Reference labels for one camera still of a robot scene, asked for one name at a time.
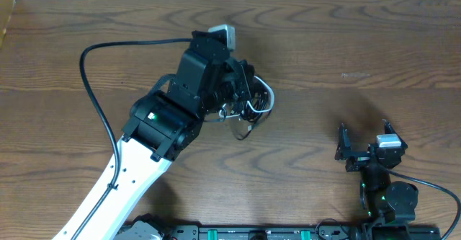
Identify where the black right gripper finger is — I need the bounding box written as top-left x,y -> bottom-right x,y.
382,119 -> 396,134
334,123 -> 352,161

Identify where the black usb cable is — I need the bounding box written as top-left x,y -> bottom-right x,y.
203,79 -> 274,142

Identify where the white usb cable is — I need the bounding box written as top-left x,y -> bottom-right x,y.
218,75 -> 276,122

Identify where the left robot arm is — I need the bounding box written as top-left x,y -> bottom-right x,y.
55,25 -> 254,239

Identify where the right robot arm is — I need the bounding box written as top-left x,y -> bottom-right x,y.
335,121 -> 419,239

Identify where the right camera black cable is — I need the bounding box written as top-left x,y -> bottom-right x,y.
377,163 -> 461,240

